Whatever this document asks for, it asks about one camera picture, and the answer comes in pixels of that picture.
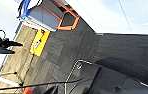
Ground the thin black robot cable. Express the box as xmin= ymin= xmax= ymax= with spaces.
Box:
xmin=0 ymin=77 xmax=85 ymax=93

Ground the orange metal frame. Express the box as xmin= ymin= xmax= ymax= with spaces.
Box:
xmin=49 ymin=0 xmax=81 ymax=32

